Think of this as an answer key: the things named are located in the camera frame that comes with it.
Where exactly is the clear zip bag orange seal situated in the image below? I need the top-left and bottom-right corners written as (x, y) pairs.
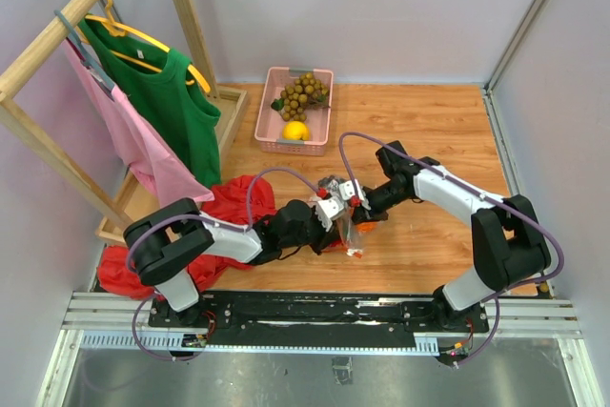
top-left (315, 175), bottom-right (364, 258)

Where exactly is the yellow fake lemon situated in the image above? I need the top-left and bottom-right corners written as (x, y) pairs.
top-left (282, 121), bottom-right (311, 141)

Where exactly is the brown longan fruit bunch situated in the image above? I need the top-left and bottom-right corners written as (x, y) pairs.
top-left (271, 71), bottom-right (331, 122)

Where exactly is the orange fake orange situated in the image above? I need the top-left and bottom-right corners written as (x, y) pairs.
top-left (356, 221), bottom-right (379, 234)

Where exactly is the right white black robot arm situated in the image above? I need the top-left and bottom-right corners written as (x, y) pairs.
top-left (356, 141), bottom-right (551, 331)

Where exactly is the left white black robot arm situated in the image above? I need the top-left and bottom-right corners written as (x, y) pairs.
top-left (123, 197), bottom-right (344, 327)

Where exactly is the dark blueberry cluster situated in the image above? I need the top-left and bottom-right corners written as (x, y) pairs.
top-left (317, 175), bottom-right (342, 193)

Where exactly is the red cloth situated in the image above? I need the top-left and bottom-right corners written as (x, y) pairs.
top-left (97, 175), bottom-right (276, 299)

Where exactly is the pink plastic basket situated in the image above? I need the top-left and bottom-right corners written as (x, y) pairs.
top-left (254, 67), bottom-right (334, 156)

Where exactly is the pink shirt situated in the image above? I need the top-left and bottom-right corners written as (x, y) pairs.
top-left (62, 40), bottom-right (214, 206)

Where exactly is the wooden clothes rack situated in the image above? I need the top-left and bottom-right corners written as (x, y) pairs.
top-left (0, 0), bottom-right (250, 245)

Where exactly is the green shirt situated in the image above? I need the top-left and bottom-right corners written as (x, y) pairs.
top-left (78, 19), bottom-right (221, 187)

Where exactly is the yellow clothes hanger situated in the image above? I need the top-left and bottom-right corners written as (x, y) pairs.
top-left (80, 0), bottom-right (211, 93)

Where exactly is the grey clothes hanger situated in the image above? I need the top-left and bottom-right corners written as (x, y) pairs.
top-left (53, 10), bottom-right (115, 98)

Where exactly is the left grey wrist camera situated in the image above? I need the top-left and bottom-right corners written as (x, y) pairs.
top-left (315, 195), bottom-right (346, 232)

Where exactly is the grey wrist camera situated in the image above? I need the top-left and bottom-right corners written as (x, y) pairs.
top-left (338, 180), bottom-right (369, 208)
top-left (315, 195), bottom-right (346, 232)

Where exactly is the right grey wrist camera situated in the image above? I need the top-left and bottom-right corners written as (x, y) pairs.
top-left (338, 180), bottom-right (369, 208)

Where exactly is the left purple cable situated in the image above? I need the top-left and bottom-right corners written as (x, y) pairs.
top-left (126, 166), bottom-right (330, 362)

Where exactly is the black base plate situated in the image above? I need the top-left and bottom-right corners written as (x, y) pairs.
top-left (148, 290), bottom-right (490, 348)

